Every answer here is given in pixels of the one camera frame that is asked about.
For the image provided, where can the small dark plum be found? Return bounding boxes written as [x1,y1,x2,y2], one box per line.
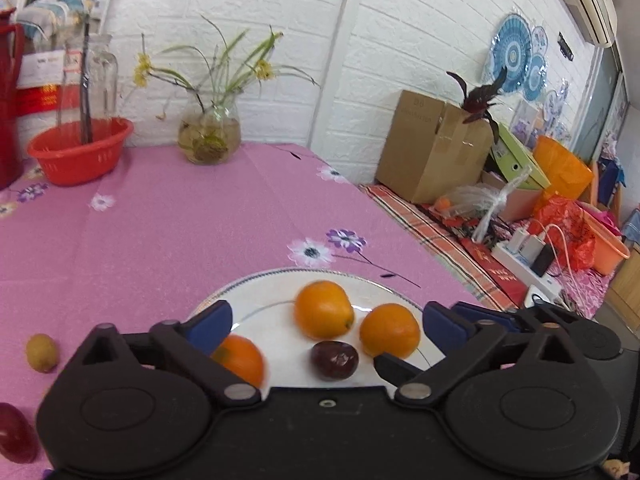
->
[309,340,359,380]

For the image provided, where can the large orange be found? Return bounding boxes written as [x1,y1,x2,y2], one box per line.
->
[293,281,355,340]

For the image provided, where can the brown kiwi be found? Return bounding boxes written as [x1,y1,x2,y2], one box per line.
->
[25,334,60,373]

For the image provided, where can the dark red plum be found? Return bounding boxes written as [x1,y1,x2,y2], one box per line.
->
[0,403,38,464]

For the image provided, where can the tangerine with stem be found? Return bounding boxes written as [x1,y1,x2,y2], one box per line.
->
[210,334,266,389]

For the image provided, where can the small orange kumquat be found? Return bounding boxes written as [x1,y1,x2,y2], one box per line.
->
[359,304,421,359]

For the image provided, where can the plaid cloth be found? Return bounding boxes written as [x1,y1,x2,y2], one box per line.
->
[358,184,516,311]

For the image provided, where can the white power strip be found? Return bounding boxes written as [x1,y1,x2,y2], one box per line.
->
[491,228,562,307]

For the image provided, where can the pink floral tablecloth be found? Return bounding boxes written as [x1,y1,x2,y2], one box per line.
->
[1,143,471,415]

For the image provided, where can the clear plastic bag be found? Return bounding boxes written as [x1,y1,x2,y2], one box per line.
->
[432,166,533,244]

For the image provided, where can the red plastic bag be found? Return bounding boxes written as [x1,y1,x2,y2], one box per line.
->
[527,195,596,272]

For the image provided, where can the pink plastic basin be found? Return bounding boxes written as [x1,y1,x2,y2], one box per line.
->
[579,202,630,275]

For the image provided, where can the cardboard box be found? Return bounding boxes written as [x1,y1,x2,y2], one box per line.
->
[374,90,494,204]

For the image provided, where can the green box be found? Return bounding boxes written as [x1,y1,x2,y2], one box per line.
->
[491,124,550,191]

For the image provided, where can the orange plastic bag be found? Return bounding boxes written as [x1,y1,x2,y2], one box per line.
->
[533,136,593,212]

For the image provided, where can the glass vase with plant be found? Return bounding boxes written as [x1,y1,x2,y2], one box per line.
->
[132,18,318,166]

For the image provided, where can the red plastic basket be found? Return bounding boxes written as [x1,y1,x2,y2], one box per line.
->
[27,117,134,186]

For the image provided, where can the dark purple plant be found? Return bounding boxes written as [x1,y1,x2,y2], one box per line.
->
[446,66,508,143]

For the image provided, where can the glass pitcher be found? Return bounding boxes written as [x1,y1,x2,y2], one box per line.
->
[56,18,118,145]

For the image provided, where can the red thermos jug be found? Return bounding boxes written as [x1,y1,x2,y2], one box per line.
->
[0,8,25,190]

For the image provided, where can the blue wall decorations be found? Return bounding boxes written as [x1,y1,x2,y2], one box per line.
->
[480,12,572,146]

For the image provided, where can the wall calendar poster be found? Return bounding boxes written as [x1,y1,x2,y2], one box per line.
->
[13,0,110,116]

